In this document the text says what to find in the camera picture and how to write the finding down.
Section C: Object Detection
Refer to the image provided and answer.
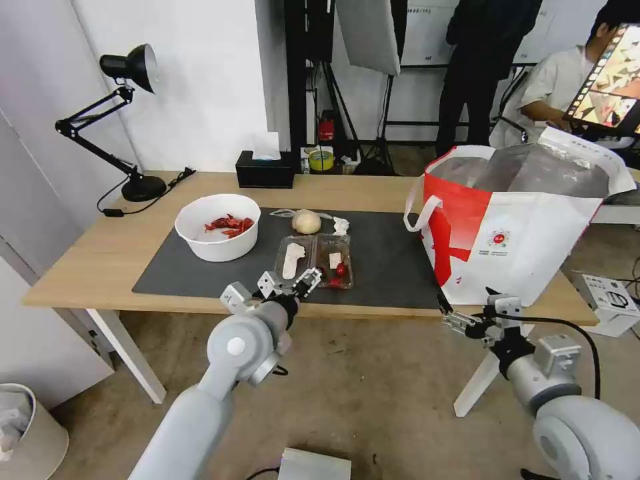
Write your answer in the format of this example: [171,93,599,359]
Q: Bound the pale round bun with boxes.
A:
[291,209,323,235]

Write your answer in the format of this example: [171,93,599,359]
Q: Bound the seated person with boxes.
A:
[489,0,640,147]

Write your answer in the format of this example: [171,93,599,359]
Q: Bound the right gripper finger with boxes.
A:
[437,292,485,335]
[483,286,525,322]

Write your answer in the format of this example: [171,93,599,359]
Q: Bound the black tissue box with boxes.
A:
[235,131,295,190]

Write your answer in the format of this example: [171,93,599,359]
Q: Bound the black desk lamp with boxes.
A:
[54,43,168,203]

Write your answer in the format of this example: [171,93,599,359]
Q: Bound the standing person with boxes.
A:
[434,0,544,149]

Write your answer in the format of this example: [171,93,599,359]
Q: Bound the red white takeout bag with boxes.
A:
[403,127,639,307]

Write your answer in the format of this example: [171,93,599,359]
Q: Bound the colourful display screen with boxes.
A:
[561,19,640,137]

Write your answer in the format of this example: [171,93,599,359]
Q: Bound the red chili peppers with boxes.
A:
[203,213,255,237]

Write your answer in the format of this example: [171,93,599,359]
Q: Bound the black lamp power cable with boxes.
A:
[97,167,197,219]

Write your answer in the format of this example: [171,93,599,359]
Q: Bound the black light stand tripod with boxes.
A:
[319,59,401,176]

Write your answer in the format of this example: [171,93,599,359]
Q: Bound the white paper bowl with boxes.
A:
[173,194,261,263]

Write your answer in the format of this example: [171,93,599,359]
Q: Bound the white cardboard box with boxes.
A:
[569,271,640,338]

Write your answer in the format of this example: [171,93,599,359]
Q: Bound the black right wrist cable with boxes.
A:
[492,311,602,401]

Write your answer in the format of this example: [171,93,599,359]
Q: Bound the clear plastic clamshell container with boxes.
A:
[274,233,357,291]

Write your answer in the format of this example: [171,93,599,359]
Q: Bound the beige trash bin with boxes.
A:
[0,383,70,480]

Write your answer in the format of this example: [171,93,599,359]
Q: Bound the white softbox light panel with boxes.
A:
[333,0,403,77]

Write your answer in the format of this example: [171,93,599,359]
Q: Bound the black desk mat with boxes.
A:
[131,207,452,311]

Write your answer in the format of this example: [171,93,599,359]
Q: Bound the white robot front shell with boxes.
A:
[277,447,353,480]

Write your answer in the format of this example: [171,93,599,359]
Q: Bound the wooden table white legs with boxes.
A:
[21,170,600,419]

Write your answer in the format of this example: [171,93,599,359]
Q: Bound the yellow tape roll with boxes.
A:
[307,147,335,174]

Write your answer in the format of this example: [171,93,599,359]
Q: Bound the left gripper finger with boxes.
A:
[257,269,282,300]
[293,267,326,301]

